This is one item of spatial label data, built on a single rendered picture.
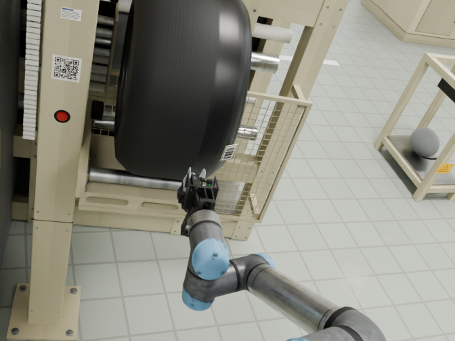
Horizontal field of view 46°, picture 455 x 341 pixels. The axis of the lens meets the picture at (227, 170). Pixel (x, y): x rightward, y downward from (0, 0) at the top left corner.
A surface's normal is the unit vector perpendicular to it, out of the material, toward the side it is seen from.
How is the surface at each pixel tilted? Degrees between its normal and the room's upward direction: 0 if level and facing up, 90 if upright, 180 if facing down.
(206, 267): 83
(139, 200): 90
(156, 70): 59
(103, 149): 0
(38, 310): 90
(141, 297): 0
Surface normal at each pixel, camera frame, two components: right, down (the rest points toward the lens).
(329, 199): 0.26, -0.75
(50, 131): 0.13, 0.65
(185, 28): 0.29, -0.25
